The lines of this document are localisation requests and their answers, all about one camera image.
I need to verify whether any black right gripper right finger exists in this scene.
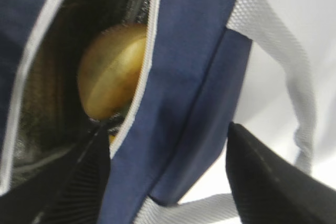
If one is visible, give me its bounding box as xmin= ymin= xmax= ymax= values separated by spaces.
xmin=227 ymin=122 xmax=335 ymax=223

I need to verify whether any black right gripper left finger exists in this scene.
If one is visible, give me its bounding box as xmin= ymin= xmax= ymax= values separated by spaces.
xmin=1 ymin=129 xmax=110 ymax=223

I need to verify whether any brown bread roll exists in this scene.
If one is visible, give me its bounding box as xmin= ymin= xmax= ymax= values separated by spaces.
xmin=77 ymin=24 xmax=147 ymax=120

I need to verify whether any navy and white lunch bag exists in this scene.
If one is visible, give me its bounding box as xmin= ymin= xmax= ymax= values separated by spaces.
xmin=1 ymin=0 xmax=315 ymax=223

